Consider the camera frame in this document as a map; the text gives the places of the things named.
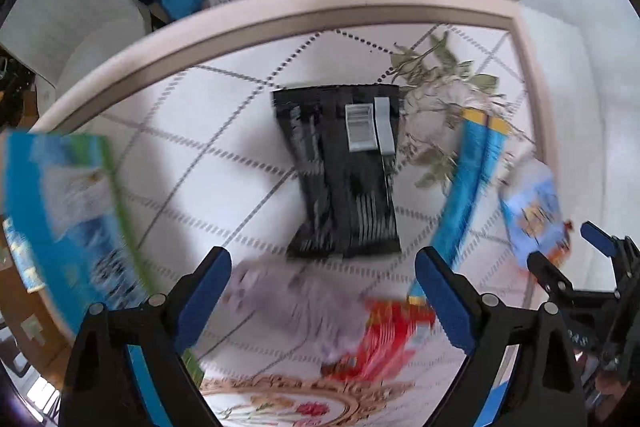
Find long blue snack packet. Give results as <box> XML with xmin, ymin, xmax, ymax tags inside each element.
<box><xmin>406</xmin><ymin>107</ymin><xmax>510</xmax><ymax>308</ymax></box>

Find grey purple soft cloth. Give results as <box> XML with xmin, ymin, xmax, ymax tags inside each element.
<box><xmin>224</xmin><ymin>259</ymin><xmax>369</xmax><ymax>363</ymax></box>

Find blue green tissue pack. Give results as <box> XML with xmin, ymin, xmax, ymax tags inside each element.
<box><xmin>1</xmin><ymin>130</ymin><xmax>156</xmax><ymax>335</ymax></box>

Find red snack packet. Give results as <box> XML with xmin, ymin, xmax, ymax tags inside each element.
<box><xmin>321</xmin><ymin>297</ymin><xmax>436</xmax><ymax>383</ymax></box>

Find light blue snack bag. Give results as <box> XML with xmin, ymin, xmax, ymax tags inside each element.
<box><xmin>499</xmin><ymin>156</ymin><xmax>573</xmax><ymax>270</ymax></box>

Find black snack packet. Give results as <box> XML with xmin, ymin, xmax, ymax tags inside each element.
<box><xmin>271</xmin><ymin>83</ymin><xmax>400</xmax><ymax>259</ymax></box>

